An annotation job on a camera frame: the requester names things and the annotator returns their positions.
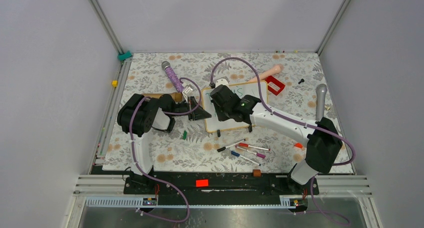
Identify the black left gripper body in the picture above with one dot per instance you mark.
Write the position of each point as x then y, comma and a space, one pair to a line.
183, 107

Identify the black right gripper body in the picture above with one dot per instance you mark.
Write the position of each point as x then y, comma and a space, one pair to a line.
222, 112

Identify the yellow framed whiteboard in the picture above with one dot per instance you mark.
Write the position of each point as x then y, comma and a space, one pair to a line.
213, 124

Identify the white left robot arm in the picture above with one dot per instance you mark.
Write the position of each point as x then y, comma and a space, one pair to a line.
142, 113

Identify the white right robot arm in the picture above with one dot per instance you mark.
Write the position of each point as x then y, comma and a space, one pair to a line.
320, 138

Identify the red whiteboard marker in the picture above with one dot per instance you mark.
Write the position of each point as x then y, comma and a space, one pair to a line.
245, 145

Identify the black whiteboard marker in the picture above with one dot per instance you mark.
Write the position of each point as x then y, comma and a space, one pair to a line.
230, 145

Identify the blue whiteboard marker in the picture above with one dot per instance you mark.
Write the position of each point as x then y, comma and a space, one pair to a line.
245, 158

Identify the magenta whiteboard marker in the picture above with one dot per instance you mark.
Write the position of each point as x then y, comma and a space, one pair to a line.
252, 152

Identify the gold toy microphone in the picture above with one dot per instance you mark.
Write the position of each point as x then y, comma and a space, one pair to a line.
177, 97

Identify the purple glitter toy microphone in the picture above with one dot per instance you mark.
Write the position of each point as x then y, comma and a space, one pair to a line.
172, 76

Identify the pink toy microphone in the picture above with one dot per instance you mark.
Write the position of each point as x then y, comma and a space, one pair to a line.
276, 69

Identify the red tape patch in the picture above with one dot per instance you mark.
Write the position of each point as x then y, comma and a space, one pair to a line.
201, 183

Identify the floral tablecloth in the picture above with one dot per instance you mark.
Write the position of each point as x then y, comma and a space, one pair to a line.
169, 152

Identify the orange cylinder block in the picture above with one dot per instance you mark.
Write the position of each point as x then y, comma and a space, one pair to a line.
256, 173

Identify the yellow small cube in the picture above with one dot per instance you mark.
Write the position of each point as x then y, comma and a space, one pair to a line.
114, 83

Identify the teal corner clamp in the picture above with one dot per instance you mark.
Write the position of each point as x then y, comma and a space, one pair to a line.
124, 56

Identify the silver toy microphone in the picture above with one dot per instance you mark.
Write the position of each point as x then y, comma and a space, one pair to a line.
321, 91

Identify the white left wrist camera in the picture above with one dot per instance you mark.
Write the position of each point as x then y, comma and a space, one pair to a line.
186, 91

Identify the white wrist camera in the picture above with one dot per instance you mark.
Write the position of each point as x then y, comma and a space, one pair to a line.
221, 81
186, 91

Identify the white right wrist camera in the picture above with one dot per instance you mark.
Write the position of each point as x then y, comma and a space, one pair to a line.
221, 81

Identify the red square frame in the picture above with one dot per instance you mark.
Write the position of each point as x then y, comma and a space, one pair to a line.
274, 85

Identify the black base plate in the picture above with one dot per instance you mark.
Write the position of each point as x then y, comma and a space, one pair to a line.
178, 188

